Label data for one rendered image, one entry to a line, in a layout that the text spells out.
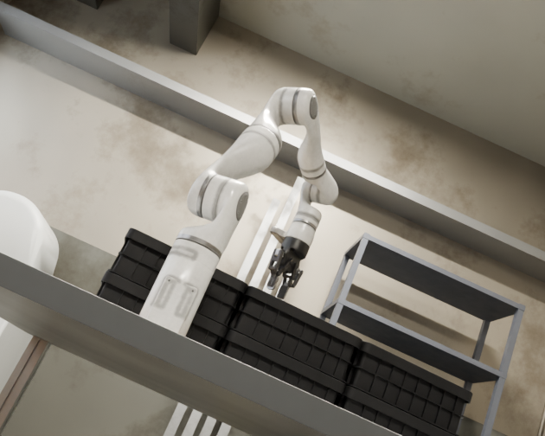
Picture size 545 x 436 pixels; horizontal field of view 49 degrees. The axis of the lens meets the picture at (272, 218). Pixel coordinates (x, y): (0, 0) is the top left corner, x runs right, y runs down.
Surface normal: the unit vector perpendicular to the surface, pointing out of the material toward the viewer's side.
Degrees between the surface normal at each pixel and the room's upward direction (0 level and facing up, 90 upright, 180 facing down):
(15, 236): 90
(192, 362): 90
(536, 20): 180
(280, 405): 90
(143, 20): 90
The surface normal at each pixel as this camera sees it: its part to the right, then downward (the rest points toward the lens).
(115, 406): 0.15, -0.31
